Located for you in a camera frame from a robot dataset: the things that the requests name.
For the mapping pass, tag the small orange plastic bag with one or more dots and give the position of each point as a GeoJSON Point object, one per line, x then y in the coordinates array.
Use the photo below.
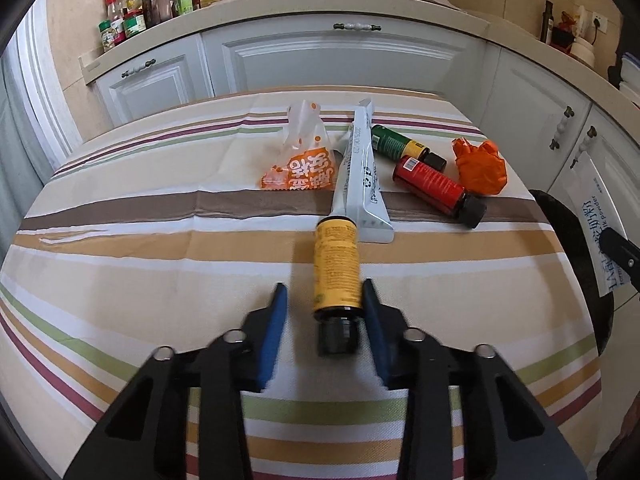
{"type": "Point", "coordinates": [482, 172]}

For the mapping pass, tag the yellow label dark bottle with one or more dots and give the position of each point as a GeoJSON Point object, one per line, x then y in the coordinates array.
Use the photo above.
{"type": "Point", "coordinates": [335, 270]}

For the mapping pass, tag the white spatula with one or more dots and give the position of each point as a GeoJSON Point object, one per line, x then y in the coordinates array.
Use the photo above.
{"type": "Point", "coordinates": [580, 22]}

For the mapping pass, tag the green yellow label bottle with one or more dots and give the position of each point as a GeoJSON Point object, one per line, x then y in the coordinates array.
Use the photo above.
{"type": "Point", "coordinates": [395, 142]}

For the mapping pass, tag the white sachet blue print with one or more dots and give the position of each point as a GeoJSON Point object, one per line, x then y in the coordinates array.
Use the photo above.
{"type": "Point", "coordinates": [592, 200]}

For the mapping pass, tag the white door frame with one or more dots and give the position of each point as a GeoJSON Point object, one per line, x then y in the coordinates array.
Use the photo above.
{"type": "Point", "coordinates": [45, 85]}

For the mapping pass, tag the group of condiment bottles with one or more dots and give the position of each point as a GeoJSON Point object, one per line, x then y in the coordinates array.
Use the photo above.
{"type": "Point", "coordinates": [132, 25]}

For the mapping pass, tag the tall dark glass bottle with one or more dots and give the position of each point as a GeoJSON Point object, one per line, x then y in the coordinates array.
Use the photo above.
{"type": "Point", "coordinates": [548, 22]}

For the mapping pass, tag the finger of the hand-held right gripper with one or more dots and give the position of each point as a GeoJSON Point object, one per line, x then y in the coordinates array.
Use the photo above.
{"type": "Point", "coordinates": [625, 257]}

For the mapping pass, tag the clear orange print snack bag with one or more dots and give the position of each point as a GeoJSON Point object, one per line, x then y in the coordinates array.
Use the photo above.
{"type": "Point", "coordinates": [300, 170]}

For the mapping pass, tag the white utensil jar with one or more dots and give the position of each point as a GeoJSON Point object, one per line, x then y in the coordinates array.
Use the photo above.
{"type": "Point", "coordinates": [582, 52]}

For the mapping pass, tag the beige kitchen countertop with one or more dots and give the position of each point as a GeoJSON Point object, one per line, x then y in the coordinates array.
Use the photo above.
{"type": "Point", "coordinates": [300, 10]}

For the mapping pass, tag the red label dark bottle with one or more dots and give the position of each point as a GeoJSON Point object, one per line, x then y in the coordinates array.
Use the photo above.
{"type": "Point", "coordinates": [430, 182]}

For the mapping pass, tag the black lined waste bin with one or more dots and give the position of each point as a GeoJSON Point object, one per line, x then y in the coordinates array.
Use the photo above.
{"type": "Point", "coordinates": [575, 280]}

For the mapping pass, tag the grey folding door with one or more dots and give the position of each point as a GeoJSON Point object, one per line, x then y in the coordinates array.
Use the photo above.
{"type": "Point", "coordinates": [20, 150]}

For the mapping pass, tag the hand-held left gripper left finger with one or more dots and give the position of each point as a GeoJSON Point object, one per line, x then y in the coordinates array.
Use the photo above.
{"type": "Point", "coordinates": [274, 330]}

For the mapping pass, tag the long white packet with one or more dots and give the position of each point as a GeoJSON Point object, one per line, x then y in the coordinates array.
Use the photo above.
{"type": "Point", "coordinates": [360, 185]}

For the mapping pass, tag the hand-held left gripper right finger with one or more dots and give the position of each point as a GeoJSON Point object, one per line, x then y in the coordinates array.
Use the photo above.
{"type": "Point", "coordinates": [376, 330]}

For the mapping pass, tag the white wall socket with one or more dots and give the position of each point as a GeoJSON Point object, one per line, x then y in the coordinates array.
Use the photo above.
{"type": "Point", "coordinates": [599, 22]}

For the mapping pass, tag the white cabinet door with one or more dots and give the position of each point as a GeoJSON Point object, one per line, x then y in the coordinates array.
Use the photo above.
{"type": "Point", "coordinates": [155, 90]}
{"type": "Point", "coordinates": [525, 110]}
{"type": "Point", "coordinates": [325, 65]}
{"type": "Point", "coordinates": [615, 135]}

